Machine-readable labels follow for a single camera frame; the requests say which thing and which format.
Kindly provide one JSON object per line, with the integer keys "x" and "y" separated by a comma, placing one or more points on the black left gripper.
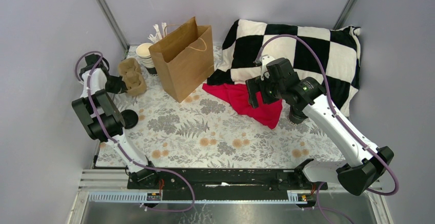
{"x": 119, "y": 86}

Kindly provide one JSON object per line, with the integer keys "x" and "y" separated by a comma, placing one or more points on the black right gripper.
{"x": 256, "y": 84}

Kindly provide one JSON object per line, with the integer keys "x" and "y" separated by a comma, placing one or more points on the cardboard cup carrier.
{"x": 131, "y": 74}

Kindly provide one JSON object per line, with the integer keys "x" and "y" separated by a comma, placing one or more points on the black paper coffee cup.
{"x": 296, "y": 116}

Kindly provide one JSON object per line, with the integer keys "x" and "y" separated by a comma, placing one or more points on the brown paper bag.
{"x": 184, "y": 59}

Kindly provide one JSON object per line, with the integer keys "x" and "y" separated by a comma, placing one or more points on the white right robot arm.
{"x": 364, "y": 161}

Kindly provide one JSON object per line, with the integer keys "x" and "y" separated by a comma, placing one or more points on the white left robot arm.
{"x": 103, "y": 121}

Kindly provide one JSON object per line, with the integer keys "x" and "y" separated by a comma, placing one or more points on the red cloth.
{"x": 237, "y": 97}

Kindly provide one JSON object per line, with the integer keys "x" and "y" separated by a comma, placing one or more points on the stack of black lids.
{"x": 130, "y": 118}

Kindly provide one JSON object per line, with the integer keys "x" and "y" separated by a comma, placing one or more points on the stack of paper cups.
{"x": 143, "y": 53}

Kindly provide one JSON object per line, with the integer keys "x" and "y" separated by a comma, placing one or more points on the floral table mat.
{"x": 205, "y": 132}

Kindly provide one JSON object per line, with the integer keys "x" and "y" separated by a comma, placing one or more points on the checkered black white pillow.
{"x": 311, "y": 51}

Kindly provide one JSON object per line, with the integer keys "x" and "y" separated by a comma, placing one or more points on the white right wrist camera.
{"x": 262, "y": 61}

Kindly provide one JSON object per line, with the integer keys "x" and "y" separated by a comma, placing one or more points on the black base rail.
{"x": 223, "y": 184}

